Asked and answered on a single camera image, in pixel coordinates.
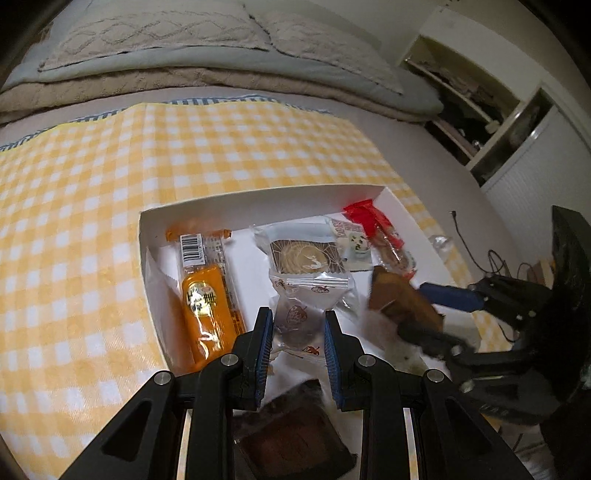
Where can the yellow checkered mat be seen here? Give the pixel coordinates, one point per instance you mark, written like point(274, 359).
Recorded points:
point(76, 339)

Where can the dark red mooncake packet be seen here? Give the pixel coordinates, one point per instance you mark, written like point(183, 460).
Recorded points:
point(291, 437)

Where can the crumpled clear plastic wrapper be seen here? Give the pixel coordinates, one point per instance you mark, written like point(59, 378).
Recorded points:
point(443, 245)

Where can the beige folded blanket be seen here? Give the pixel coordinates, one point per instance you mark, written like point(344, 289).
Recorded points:
point(421, 102)

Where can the left beige pillow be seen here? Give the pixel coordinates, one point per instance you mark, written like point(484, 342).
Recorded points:
point(120, 27)

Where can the white wall shelf niche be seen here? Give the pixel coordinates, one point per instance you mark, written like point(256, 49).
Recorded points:
point(483, 124)

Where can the white boxed mooncake packet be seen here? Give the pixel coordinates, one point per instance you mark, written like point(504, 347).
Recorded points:
point(305, 265)

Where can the white cardboard tray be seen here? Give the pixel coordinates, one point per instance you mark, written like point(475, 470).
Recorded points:
point(249, 268)

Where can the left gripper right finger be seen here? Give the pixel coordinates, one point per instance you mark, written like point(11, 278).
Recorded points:
point(414, 426)

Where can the right beige pillow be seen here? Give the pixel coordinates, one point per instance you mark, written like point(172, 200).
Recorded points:
point(298, 36)

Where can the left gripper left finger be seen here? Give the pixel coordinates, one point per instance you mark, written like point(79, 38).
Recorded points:
point(183, 419)

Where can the small clear dark candy packet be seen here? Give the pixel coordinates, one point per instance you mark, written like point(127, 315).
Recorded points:
point(298, 330)

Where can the red long snack packet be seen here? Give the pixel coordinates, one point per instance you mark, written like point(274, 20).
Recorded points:
point(384, 238)

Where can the white seaweed snack packet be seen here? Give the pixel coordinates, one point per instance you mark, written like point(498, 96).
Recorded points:
point(352, 244)

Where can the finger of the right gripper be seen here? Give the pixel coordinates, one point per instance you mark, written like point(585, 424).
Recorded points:
point(433, 343)
point(452, 297)

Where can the grey blue duvet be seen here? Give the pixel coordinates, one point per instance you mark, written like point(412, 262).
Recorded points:
point(227, 58)

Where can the beige pillow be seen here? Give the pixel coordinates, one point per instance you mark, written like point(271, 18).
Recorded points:
point(298, 36)
point(120, 27)

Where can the brown snack packet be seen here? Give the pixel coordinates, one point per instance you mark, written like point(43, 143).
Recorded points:
point(392, 295)

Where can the orange snack bar packet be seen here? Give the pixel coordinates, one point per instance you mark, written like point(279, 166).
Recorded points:
point(209, 302)

